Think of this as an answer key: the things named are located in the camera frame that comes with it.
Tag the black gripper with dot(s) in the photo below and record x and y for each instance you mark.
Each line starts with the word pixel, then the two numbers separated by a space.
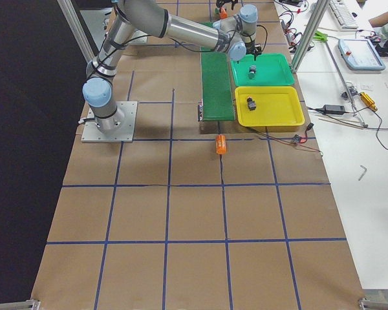
pixel 226 2
pixel 249 42

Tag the green push button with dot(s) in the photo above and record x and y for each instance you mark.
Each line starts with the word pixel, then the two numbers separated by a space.
pixel 252 72

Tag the orange cylinder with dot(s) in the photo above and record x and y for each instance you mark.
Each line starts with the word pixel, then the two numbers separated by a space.
pixel 220 143
pixel 222 13

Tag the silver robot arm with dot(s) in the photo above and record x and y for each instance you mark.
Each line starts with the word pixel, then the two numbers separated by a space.
pixel 113 121

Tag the green plastic tray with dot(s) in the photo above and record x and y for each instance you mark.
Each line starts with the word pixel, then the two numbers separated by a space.
pixel 272 70

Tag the yellow plastic tray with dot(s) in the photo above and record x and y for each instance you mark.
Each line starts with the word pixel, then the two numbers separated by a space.
pixel 278 108

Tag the green conveyor belt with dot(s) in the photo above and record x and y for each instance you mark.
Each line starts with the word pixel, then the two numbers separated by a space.
pixel 216 103

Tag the green grabber tool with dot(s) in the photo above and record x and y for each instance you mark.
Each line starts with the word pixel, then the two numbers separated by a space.
pixel 320 36

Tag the black power adapter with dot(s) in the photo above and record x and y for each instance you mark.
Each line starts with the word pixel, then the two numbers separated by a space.
pixel 334 109

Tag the white keyboard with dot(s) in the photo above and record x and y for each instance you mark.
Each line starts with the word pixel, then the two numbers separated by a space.
pixel 342 15

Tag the small black circuit board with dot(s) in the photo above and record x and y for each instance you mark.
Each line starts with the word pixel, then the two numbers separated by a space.
pixel 296 140

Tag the teach pendant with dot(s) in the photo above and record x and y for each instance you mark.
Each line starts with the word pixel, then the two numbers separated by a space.
pixel 360 55

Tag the allen key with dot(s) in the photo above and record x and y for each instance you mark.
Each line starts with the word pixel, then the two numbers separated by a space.
pixel 363 173

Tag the aluminium frame post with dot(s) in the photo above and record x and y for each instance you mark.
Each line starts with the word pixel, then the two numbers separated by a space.
pixel 308 34

